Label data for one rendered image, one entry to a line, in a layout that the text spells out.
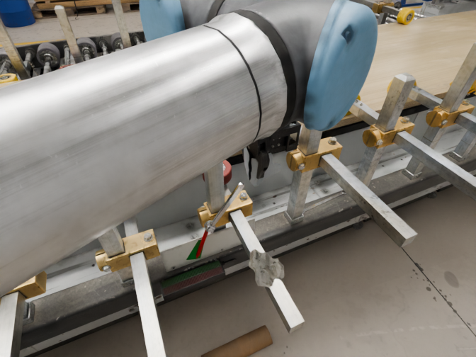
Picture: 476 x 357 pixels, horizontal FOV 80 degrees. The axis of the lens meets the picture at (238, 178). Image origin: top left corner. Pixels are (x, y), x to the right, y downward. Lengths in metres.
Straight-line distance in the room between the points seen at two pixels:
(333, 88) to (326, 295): 1.45
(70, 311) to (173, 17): 0.73
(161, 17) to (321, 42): 0.16
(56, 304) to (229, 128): 0.78
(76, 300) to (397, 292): 1.44
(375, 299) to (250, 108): 1.56
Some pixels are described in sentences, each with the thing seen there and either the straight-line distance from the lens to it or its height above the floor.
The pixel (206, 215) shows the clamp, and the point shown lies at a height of 0.87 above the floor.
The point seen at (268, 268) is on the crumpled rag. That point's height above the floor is 0.87.
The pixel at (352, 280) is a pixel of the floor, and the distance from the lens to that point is 1.69.
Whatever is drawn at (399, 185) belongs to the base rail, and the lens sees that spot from 1.15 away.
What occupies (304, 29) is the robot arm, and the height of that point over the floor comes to 1.35.
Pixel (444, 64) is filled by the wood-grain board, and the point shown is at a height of 0.90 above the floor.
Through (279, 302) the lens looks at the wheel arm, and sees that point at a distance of 0.60.
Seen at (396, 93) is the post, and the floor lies 1.08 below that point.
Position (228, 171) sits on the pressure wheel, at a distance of 0.75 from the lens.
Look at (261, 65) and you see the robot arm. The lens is 0.18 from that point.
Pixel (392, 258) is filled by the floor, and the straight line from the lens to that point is 1.85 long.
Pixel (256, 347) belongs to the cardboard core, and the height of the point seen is 0.06.
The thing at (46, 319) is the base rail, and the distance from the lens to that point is 0.88.
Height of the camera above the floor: 1.41
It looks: 44 degrees down
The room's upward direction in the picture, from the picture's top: straight up
